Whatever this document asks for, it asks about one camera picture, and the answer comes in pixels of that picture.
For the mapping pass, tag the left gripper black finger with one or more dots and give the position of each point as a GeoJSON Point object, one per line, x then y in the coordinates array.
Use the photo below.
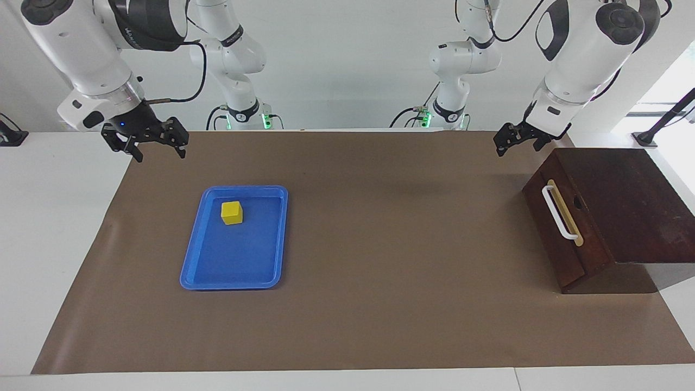
{"type": "Point", "coordinates": [500, 149]}
{"type": "Point", "coordinates": [540, 144]}

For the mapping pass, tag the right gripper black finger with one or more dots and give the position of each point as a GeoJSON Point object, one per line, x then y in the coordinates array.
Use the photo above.
{"type": "Point", "coordinates": [136, 152]}
{"type": "Point", "coordinates": [180, 151]}

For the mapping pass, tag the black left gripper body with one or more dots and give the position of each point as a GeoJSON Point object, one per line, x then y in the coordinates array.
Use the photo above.
{"type": "Point", "coordinates": [521, 133]}

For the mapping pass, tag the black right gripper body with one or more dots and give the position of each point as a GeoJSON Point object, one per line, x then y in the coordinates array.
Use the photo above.
{"type": "Point", "coordinates": [142, 126]}

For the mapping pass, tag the yellow cube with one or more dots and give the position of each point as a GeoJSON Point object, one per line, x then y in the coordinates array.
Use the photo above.
{"type": "Point", "coordinates": [232, 214]}

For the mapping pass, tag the dark wooden cabinet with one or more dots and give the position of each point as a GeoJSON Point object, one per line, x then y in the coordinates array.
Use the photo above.
{"type": "Point", "coordinates": [630, 201]}

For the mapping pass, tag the blue plastic tray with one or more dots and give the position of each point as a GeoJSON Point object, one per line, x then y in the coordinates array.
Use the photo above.
{"type": "Point", "coordinates": [239, 255]}

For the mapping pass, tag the brown table mat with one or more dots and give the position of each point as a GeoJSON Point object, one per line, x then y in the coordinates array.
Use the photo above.
{"type": "Point", "coordinates": [380, 304]}

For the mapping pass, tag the black clamp mount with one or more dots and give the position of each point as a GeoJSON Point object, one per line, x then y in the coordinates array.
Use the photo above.
{"type": "Point", "coordinates": [11, 137]}

